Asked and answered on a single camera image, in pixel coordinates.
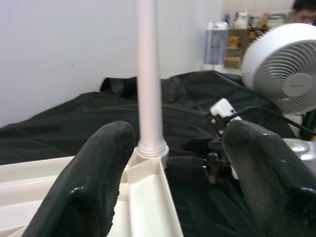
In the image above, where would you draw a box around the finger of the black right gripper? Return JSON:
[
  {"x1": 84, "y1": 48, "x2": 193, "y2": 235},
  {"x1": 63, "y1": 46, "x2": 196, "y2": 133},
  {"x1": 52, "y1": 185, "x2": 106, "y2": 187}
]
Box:
[
  {"x1": 166, "y1": 157, "x2": 209, "y2": 175},
  {"x1": 184, "y1": 140, "x2": 213, "y2": 154}
]

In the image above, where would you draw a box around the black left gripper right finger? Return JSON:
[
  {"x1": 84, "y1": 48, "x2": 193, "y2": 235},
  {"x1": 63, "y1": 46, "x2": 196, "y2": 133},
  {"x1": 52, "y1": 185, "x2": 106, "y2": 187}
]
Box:
[{"x1": 222, "y1": 120, "x2": 316, "y2": 237}]

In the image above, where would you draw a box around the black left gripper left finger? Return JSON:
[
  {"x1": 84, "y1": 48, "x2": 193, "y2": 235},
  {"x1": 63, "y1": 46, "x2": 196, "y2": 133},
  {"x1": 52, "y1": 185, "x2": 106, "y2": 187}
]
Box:
[{"x1": 22, "y1": 120, "x2": 136, "y2": 237}]

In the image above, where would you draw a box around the white plastic table top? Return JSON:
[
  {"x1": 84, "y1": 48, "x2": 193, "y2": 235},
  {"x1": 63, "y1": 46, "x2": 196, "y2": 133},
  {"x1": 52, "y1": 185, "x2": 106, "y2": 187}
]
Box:
[{"x1": 0, "y1": 148, "x2": 185, "y2": 237}]

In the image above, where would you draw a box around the white plastic table leg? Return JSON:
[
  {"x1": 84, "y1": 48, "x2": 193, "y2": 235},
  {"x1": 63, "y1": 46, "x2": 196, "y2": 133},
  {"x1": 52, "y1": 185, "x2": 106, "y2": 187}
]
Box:
[{"x1": 134, "y1": 0, "x2": 170, "y2": 158}]

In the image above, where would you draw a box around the black table cloth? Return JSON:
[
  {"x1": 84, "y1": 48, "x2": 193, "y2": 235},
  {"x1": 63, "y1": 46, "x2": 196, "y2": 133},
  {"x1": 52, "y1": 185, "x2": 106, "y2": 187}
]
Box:
[{"x1": 0, "y1": 70, "x2": 316, "y2": 237}]

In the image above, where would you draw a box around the white round fan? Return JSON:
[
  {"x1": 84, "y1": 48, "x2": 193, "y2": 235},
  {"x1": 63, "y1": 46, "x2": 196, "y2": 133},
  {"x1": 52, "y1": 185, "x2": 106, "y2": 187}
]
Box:
[{"x1": 241, "y1": 23, "x2": 316, "y2": 125}]

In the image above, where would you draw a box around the white tower air purifier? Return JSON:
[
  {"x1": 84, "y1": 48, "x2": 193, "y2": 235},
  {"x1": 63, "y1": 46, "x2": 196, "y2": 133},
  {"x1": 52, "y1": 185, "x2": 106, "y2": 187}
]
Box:
[{"x1": 202, "y1": 21, "x2": 230, "y2": 71}]

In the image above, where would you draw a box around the wooden shelf unit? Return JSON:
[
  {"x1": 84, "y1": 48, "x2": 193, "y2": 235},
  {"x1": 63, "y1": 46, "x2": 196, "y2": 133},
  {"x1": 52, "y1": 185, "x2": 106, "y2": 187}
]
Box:
[{"x1": 223, "y1": 24, "x2": 270, "y2": 69}]

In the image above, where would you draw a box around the white jug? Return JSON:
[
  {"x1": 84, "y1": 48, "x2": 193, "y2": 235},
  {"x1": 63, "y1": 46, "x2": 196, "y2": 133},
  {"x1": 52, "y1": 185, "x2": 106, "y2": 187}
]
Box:
[{"x1": 234, "y1": 9, "x2": 249, "y2": 29}]

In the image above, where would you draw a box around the green white box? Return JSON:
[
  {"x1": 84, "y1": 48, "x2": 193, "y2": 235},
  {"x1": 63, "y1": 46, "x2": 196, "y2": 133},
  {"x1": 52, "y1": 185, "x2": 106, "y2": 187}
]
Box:
[{"x1": 268, "y1": 13, "x2": 289, "y2": 29}]

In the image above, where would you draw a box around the person with glasses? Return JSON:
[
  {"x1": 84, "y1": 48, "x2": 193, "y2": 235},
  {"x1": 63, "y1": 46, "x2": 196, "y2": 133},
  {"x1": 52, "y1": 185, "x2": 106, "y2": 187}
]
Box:
[{"x1": 291, "y1": 0, "x2": 316, "y2": 25}]

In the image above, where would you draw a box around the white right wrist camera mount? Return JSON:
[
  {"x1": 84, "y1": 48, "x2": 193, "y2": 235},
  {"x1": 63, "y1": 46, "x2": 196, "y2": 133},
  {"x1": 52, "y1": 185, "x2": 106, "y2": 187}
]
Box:
[{"x1": 209, "y1": 98, "x2": 244, "y2": 180}]

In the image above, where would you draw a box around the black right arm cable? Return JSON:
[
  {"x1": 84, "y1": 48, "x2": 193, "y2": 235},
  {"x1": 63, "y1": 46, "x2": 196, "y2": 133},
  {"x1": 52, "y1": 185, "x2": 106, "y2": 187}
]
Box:
[{"x1": 231, "y1": 106, "x2": 316, "y2": 135}]

